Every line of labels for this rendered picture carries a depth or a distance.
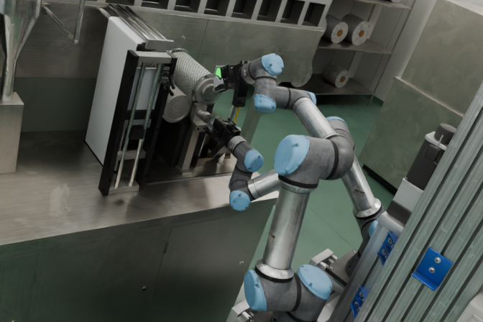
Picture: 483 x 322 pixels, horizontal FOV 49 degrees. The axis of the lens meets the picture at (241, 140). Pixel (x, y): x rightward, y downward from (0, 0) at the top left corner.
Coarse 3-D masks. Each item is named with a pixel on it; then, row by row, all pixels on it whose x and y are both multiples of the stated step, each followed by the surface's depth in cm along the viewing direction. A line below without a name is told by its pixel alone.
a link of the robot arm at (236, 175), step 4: (236, 168) 202; (236, 172) 202; (240, 172) 201; (244, 172) 200; (248, 172) 201; (252, 172) 203; (232, 176) 203; (236, 176) 200; (240, 176) 200; (244, 176) 200; (248, 176) 202; (232, 180) 200
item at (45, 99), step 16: (0, 80) 193; (16, 80) 196; (32, 80) 200; (48, 80) 204; (64, 80) 208; (80, 80) 212; (96, 80) 216; (32, 96) 204; (48, 96) 207; (64, 96) 211; (80, 96) 216; (32, 112) 207; (48, 112) 211; (64, 112) 215; (80, 112) 220; (32, 128) 211; (48, 128) 215; (64, 128) 219; (80, 128) 224
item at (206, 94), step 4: (208, 84) 206; (212, 84) 207; (204, 88) 205; (208, 88) 206; (212, 88) 207; (204, 92) 206; (208, 92) 207; (212, 92) 208; (204, 96) 207; (208, 96) 209; (212, 96) 209; (204, 100) 208; (208, 100) 209; (212, 100) 210
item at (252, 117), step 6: (252, 96) 306; (252, 102) 306; (252, 108) 307; (252, 114) 307; (258, 114) 309; (246, 120) 312; (252, 120) 309; (258, 120) 312; (246, 126) 312; (252, 126) 312; (246, 132) 312; (252, 132) 314; (246, 138) 314
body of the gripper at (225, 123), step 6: (216, 120) 210; (222, 120) 212; (228, 120) 214; (216, 126) 211; (222, 126) 209; (228, 126) 210; (234, 126) 209; (216, 132) 211; (222, 132) 210; (228, 132) 208; (234, 132) 205; (240, 132) 207; (216, 138) 211; (222, 138) 211; (228, 138) 206
